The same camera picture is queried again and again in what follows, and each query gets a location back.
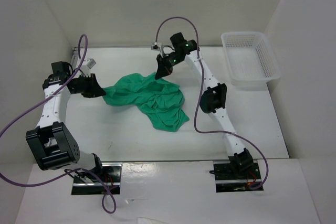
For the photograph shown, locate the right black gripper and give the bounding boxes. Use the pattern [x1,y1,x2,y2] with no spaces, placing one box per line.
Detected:
[154,52,183,80]

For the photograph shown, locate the green tank top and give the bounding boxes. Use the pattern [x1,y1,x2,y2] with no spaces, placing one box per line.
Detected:
[103,73,190,132]

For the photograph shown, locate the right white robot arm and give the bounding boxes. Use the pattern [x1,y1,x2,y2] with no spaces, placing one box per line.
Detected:
[151,33,253,178]

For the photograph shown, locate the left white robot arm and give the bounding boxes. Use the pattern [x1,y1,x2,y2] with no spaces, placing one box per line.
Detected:
[26,59,106,182]

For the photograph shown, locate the white plastic mesh basket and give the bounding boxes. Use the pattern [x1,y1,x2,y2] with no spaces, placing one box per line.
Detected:
[221,31,281,86]

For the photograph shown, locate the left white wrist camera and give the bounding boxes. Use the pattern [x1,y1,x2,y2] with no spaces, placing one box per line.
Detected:
[79,59,96,77]

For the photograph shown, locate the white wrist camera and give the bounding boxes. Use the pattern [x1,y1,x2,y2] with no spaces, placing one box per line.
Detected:
[79,59,96,77]
[151,41,169,57]

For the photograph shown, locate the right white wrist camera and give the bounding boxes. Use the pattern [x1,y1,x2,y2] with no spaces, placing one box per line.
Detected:
[151,41,169,57]

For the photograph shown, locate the aluminium table edge rail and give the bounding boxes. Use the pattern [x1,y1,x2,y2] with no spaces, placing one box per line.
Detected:
[70,47,80,67]

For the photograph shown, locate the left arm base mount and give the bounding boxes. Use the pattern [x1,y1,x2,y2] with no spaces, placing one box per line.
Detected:
[71,162,122,195]

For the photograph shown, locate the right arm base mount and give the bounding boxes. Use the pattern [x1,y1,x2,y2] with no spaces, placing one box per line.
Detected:
[209,162,262,193]

